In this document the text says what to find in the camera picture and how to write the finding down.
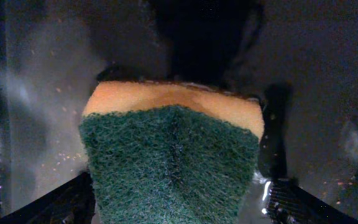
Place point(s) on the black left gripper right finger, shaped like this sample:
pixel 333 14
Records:
pixel 289 204

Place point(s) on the green yellow sponge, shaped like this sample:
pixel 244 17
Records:
pixel 170 152

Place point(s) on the black rectangular tray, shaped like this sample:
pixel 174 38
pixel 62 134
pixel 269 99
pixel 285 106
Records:
pixel 298 58

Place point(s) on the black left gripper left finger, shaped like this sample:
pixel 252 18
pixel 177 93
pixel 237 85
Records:
pixel 72 202

